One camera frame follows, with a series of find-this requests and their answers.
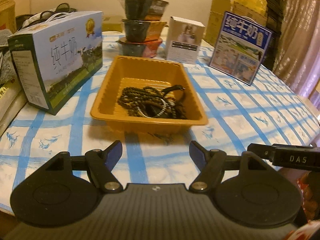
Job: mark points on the small white product box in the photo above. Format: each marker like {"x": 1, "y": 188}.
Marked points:
{"x": 183, "y": 40}

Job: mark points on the blue milk carton box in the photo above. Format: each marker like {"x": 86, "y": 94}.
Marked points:
{"x": 240, "y": 47}

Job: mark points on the bottom red instant food bowl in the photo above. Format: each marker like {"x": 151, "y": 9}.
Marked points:
{"x": 146, "y": 49}

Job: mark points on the black folding cart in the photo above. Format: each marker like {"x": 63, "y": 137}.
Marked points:
{"x": 274, "y": 15}

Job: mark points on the middle orange instant food bowl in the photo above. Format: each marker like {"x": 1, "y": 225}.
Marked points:
{"x": 142, "y": 31}

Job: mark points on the white green milk carton box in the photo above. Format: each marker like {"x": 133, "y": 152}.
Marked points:
{"x": 53, "y": 59}

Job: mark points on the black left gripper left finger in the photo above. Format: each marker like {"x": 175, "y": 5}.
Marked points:
{"x": 100, "y": 164}

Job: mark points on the brown cardboard box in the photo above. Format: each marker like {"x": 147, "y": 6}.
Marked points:
{"x": 216, "y": 16}

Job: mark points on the pink curtain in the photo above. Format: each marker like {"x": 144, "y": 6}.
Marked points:
{"x": 297, "y": 60}

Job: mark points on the top black instant food bowl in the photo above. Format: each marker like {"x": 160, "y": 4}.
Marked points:
{"x": 144, "y": 10}

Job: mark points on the orange plastic tray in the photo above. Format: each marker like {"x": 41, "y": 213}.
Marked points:
{"x": 133, "y": 82}

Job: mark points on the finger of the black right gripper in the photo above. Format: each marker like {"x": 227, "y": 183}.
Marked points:
{"x": 262, "y": 151}

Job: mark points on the black cylinder seal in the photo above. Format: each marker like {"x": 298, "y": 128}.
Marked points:
{"x": 153, "y": 111}

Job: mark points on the yellow plastic bag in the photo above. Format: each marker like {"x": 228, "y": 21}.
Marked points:
{"x": 258, "y": 6}

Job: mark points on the cardboard box at left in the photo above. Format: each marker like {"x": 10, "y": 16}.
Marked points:
{"x": 7, "y": 15}

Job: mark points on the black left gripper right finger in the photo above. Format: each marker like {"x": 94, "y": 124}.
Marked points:
{"x": 210, "y": 164}

